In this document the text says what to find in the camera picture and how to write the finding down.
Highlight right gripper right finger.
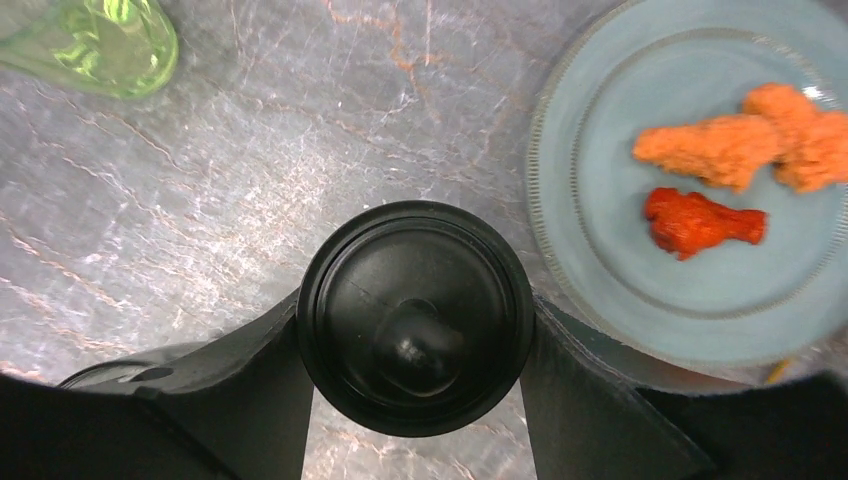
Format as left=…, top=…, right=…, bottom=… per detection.
left=520, top=298, right=847, bottom=479

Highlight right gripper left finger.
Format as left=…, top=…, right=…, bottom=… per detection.
left=1, top=296, right=313, bottom=479

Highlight spice jar black lid beans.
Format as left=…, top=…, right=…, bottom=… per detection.
left=296, top=200, right=535, bottom=438

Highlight grey round plate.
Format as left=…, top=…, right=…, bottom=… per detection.
left=525, top=1, right=847, bottom=369

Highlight red fried chicken piece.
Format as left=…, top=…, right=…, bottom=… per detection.
left=643, top=187, right=768, bottom=261

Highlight orange fried chicken piece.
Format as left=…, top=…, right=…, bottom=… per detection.
left=631, top=83, right=847, bottom=194

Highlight green glass cup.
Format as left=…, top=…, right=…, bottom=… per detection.
left=1, top=0, right=179, bottom=98

